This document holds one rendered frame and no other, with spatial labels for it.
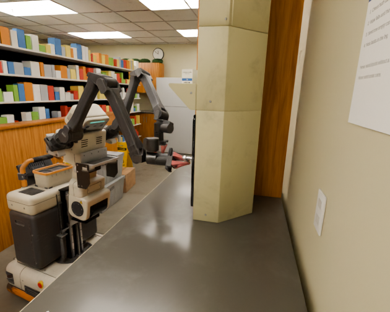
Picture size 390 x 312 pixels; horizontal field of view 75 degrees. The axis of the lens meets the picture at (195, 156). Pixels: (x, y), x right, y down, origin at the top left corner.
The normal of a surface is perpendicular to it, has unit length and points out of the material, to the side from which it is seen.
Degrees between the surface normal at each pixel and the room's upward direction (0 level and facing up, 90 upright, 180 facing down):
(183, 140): 90
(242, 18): 90
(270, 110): 90
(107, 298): 0
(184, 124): 90
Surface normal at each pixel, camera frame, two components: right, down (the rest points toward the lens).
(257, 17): 0.51, 0.22
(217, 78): -0.23, 0.22
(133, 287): 0.03, -0.97
